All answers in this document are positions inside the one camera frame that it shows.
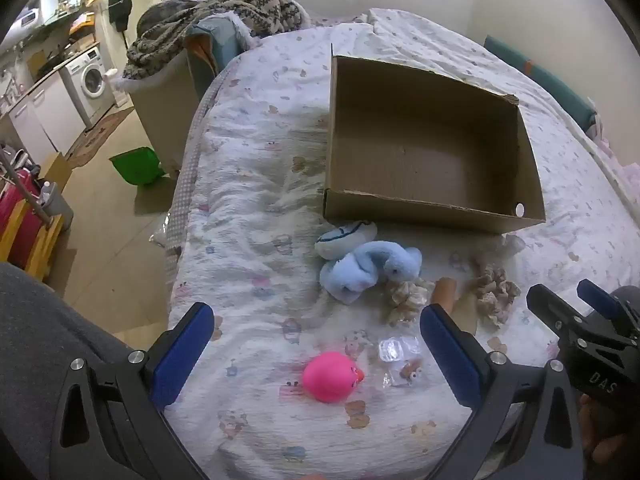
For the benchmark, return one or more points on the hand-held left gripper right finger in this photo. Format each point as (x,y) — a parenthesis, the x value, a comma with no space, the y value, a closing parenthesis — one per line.
(450,360)

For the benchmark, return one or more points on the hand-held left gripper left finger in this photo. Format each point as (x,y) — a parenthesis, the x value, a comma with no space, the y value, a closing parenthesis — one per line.
(182,355)

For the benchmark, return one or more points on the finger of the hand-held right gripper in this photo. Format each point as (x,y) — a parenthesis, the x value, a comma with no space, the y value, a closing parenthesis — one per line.
(547,305)
(595,294)

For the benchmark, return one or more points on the clear plastic packet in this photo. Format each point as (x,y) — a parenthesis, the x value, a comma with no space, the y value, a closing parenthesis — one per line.
(395,350)

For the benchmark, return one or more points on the beige scrunchie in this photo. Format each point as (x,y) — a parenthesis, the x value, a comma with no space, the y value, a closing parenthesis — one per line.
(407,300)
(492,290)

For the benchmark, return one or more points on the tan cylinder sponge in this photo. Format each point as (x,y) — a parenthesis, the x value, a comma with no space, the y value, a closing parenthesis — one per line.
(444,290)

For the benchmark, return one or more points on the pink plush ball toy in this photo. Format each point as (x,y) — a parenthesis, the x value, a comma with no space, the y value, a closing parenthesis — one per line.
(330,377)

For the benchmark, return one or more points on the light blue plush toy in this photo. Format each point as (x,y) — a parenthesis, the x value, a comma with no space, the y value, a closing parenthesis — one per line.
(370,265)

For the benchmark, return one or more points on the white sock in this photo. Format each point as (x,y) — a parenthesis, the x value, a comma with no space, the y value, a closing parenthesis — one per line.
(340,240)

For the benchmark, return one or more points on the person's right hand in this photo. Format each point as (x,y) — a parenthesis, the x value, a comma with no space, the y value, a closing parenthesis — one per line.
(590,425)

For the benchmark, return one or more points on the white printed quilt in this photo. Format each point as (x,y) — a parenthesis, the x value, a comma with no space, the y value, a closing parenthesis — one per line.
(250,210)

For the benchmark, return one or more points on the yellow wooden stool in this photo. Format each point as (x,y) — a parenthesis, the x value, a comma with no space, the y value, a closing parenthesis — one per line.
(45,245)

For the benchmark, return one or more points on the grey bin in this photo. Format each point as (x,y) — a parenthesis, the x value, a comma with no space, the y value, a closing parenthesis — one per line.
(60,205)

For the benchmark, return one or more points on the green dustpan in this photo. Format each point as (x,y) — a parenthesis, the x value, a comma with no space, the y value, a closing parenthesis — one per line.
(137,165)

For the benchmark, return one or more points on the teal headboard cushion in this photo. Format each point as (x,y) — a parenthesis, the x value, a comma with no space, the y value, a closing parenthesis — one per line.
(550,82)

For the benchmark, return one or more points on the pink suitcase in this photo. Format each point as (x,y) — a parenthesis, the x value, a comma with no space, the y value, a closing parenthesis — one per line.
(15,210)

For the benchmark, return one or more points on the small brown cardboard box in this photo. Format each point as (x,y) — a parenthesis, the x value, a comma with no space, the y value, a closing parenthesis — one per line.
(57,167)

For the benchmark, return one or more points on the patterned floor rug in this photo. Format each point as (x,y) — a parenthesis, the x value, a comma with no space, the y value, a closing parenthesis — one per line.
(100,130)

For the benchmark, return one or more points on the beige armchair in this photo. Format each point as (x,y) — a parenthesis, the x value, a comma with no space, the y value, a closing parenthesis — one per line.
(160,110)

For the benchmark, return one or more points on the white kitchen cabinets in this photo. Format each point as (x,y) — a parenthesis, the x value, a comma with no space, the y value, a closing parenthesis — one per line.
(45,115)

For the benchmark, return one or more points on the white washing machine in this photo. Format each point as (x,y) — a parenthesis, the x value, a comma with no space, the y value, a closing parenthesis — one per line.
(92,77)

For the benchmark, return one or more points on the teal pillow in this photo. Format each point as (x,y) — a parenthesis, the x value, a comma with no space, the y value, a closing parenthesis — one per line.
(215,45)

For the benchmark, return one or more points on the patterned knit blanket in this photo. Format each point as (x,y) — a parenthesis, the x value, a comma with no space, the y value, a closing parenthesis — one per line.
(225,5)

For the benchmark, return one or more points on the black hanging garment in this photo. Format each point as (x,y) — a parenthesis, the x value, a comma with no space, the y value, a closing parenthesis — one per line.
(120,7)

